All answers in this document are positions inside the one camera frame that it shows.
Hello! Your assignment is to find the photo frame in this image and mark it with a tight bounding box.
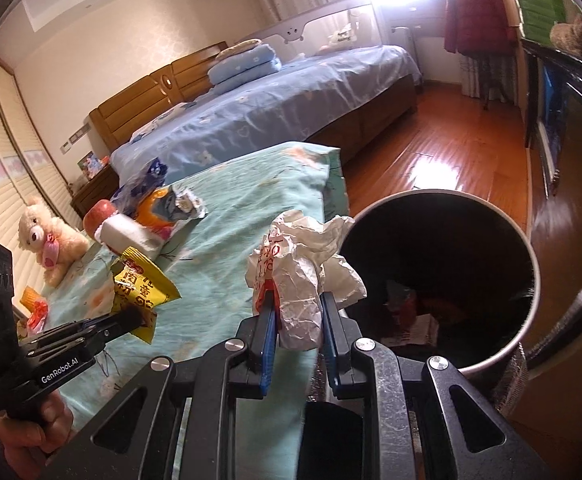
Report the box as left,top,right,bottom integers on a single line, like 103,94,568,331
77,151,109,181

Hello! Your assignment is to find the folded blue quilt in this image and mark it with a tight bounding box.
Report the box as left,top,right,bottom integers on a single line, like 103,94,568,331
207,42,282,86

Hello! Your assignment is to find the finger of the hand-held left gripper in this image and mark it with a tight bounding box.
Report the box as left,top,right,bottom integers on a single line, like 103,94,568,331
19,306,144,362

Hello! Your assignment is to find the wooden television cabinet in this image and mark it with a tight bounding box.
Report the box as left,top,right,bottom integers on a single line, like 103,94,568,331
491,125,582,441

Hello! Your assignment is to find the red snack packet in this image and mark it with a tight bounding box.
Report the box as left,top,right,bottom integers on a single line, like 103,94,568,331
385,280,418,333

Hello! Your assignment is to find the yellow snack packet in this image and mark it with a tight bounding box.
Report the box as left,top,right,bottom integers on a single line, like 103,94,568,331
110,246,182,345

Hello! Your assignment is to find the bed with blue sheet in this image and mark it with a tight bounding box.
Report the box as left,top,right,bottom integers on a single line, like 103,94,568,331
108,42,424,181

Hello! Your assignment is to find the brown teddy bear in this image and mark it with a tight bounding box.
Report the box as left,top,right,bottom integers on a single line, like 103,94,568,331
550,12,582,53

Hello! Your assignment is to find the red round packet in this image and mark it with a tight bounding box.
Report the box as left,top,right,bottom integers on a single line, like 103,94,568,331
83,199,120,234

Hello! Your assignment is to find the red jacket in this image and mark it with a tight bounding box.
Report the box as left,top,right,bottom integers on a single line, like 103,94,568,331
443,0,518,56

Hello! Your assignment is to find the person's left hand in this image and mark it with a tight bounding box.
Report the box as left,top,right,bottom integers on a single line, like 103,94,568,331
0,389,75,480

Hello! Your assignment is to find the pink candy wrapper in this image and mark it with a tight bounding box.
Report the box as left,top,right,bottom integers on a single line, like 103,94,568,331
25,302,50,334

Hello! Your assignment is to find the floral green blanket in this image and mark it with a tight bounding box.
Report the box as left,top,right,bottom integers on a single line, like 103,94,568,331
13,141,346,480

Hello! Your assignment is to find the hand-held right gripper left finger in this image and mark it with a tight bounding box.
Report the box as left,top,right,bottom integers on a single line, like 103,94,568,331
43,284,278,480

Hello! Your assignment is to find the white paper bag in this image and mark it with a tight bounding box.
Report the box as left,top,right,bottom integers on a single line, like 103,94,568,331
246,210,368,351

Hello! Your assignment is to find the beige sliding wardrobe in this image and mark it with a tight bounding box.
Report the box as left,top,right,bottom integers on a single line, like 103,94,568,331
0,52,84,261

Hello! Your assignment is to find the round black trash can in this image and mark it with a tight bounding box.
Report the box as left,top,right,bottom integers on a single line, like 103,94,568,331
338,188,540,376

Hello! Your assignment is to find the beige pillow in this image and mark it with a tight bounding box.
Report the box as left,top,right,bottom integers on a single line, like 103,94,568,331
218,38,262,58

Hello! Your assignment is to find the yellow foam net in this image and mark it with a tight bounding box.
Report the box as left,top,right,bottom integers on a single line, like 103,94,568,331
21,285,48,313

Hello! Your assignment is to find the cream teddy bear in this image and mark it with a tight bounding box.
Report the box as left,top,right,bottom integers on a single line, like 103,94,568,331
17,197,90,287

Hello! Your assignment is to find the grey bed guard rail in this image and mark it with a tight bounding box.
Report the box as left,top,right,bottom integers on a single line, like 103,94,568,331
243,0,386,61

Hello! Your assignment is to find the wooden headboard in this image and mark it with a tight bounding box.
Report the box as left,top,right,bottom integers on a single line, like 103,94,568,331
90,41,229,153

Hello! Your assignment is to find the black television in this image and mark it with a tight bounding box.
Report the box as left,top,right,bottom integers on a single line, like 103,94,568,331
521,39,582,201

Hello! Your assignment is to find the coat stand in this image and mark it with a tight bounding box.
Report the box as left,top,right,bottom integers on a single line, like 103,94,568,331
471,52,509,111

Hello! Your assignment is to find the flat white paper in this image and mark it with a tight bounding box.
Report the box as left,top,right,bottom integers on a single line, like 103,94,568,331
380,314,440,350

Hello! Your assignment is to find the white plush pillow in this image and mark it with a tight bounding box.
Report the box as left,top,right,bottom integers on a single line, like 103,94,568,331
321,22,359,53

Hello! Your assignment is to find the stack of green boxes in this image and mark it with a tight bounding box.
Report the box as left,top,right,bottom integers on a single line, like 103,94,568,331
510,0,569,46

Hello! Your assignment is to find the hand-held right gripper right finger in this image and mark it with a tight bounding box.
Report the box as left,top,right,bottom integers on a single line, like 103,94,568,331
319,290,540,480

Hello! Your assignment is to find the wooden nightstand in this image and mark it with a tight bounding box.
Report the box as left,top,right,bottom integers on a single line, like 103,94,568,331
70,164,122,218

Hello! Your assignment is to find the blue plastic wrapper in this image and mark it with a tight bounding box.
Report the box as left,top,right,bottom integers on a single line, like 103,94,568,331
112,156,170,217

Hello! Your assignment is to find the orange snack packet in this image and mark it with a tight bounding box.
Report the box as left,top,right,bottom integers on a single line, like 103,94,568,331
135,183,208,235

